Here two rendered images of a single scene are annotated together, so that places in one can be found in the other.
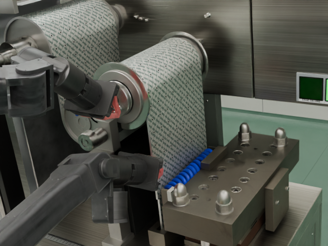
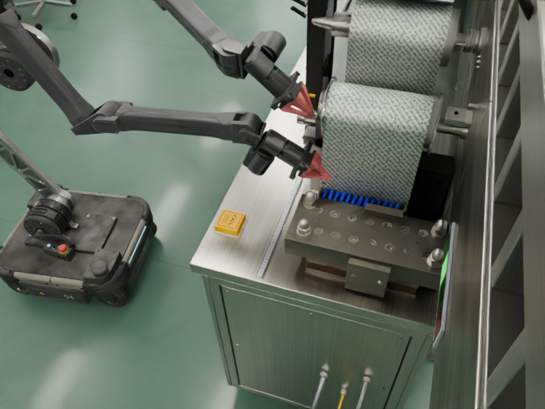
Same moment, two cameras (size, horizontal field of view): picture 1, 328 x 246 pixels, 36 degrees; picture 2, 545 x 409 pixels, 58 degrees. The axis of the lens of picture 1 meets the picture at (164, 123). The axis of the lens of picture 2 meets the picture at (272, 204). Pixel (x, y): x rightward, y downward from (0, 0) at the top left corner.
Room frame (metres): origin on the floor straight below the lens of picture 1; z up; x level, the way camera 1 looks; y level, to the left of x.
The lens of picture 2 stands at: (0.59, -0.83, 1.98)
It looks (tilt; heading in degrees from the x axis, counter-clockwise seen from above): 48 degrees down; 76
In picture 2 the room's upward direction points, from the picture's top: 3 degrees counter-clockwise
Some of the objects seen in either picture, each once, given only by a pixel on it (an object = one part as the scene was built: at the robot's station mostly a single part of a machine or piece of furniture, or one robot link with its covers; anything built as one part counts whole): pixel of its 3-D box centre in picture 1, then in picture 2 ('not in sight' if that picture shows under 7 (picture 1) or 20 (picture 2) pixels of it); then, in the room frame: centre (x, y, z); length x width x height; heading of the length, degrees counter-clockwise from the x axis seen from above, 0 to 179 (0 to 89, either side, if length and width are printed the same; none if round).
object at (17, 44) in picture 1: (19, 52); (345, 24); (1.11, 0.30, 1.33); 0.06 x 0.06 x 0.06; 56
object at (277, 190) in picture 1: (278, 199); (366, 278); (0.98, -0.24, 0.96); 0.10 x 0.03 x 0.11; 146
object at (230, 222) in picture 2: not in sight; (230, 222); (0.70, 0.08, 0.91); 0.07 x 0.07 x 0.02; 56
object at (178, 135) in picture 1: (180, 139); (366, 174); (1.05, -0.03, 1.11); 0.23 x 0.01 x 0.18; 146
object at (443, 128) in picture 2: not in sight; (452, 127); (1.22, -0.08, 1.25); 0.07 x 0.04 x 0.04; 146
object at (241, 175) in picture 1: (237, 180); (369, 239); (1.02, -0.16, 1.00); 0.40 x 0.16 x 0.06; 146
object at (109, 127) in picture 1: (108, 185); (314, 154); (0.97, 0.14, 1.05); 0.06 x 0.05 x 0.31; 146
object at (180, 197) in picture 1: (180, 193); (310, 197); (0.90, -0.02, 1.05); 0.04 x 0.04 x 0.04
